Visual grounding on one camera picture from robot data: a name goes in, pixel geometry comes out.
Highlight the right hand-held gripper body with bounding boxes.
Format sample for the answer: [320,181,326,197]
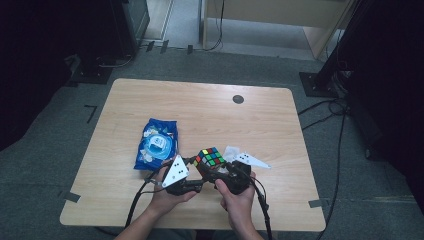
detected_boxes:
[216,152,272,196]

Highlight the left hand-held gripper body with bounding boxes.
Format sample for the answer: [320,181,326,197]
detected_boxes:
[161,154,191,197]

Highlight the multicoloured puzzle cube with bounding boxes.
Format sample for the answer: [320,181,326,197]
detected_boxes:
[193,146,227,178]

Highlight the white wet wipe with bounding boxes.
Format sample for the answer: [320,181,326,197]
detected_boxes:
[219,145,242,174]

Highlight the blue wet wipes packet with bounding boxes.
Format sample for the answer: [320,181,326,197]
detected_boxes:
[133,118,179,172]

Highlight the person's left hand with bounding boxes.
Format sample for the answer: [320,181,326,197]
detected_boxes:
[146,159,198,218]

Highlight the person's right hand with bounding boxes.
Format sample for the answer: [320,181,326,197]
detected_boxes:
[214,171,258,232]

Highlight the black metal stand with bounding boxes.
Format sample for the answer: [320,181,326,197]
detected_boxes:
[298,0,368,99]

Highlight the black floor stand base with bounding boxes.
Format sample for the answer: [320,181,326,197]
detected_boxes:
[69,54,115,85]

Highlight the black cabinet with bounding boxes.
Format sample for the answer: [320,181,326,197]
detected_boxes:
[109,0,151,58]

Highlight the light wooden furniture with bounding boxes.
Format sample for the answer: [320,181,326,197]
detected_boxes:
[199,0,355,62]

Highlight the dark curtain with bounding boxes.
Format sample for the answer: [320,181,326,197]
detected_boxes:
[346,0,424,216]
[0,0,116,152]

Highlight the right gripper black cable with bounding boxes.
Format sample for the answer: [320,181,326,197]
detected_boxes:
[248,175,273,240]

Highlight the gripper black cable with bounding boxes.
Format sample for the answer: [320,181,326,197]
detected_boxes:
[124,168,168,228]
[248,175,273,240]

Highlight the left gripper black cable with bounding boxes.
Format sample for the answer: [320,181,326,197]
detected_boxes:
[124,168,168,228]

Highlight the long black floor cable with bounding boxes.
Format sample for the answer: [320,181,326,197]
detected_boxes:
[314,106,348,240]

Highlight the coiled black floor cables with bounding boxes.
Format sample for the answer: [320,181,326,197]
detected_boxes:
[297,97,350,131]

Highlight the hanging black cable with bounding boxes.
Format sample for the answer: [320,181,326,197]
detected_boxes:
[203,0,225,53]

